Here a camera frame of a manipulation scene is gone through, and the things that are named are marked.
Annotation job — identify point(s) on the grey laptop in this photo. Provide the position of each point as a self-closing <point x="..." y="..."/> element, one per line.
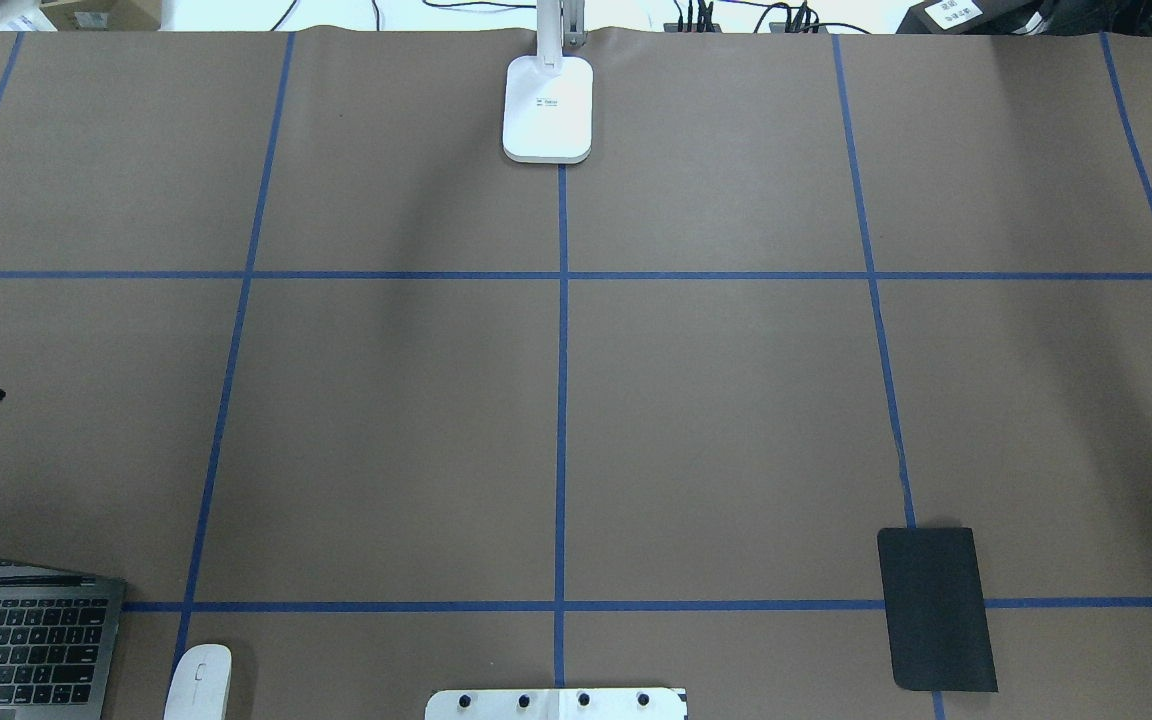
<point x="58" y="632"/>

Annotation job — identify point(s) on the white computer mouse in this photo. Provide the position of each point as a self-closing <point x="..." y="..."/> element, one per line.
<point x="200" y="684"/>

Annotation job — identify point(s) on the white desk lamp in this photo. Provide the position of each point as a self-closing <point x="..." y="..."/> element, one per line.
<point x="548" y="106"/>

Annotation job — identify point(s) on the black mouse pad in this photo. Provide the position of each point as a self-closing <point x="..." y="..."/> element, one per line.
<point x="935" y="610"/>

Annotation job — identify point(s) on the cardboard box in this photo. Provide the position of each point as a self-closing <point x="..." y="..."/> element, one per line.
<point x="104" y="15"/>

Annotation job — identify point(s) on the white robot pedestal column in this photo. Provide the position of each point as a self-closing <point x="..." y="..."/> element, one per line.
<point x="559" y="703"/>

